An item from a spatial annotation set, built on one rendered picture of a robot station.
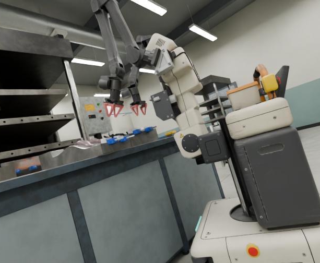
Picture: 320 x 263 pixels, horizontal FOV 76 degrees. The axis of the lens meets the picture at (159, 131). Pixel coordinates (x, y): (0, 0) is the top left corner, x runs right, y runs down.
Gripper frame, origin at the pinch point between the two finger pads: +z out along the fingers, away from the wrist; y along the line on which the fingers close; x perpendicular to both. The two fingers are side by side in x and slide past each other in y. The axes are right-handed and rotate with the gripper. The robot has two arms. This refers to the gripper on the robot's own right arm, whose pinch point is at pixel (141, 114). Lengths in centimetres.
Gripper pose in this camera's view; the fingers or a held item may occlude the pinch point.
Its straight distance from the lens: 147.5
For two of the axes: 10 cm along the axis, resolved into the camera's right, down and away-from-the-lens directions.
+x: 7.0, -2.4, -6.7
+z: 2.7, 9.6, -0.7
